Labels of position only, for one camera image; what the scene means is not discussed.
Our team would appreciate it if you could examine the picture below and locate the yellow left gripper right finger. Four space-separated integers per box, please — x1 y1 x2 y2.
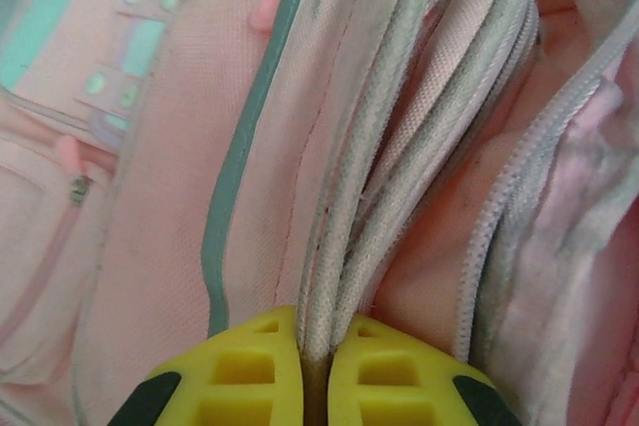
323 314 523 426

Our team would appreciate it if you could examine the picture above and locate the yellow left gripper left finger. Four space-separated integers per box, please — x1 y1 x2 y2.
112 304 306 426

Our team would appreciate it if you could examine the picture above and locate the pink school backpack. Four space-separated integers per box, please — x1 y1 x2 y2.
0 0 639 426

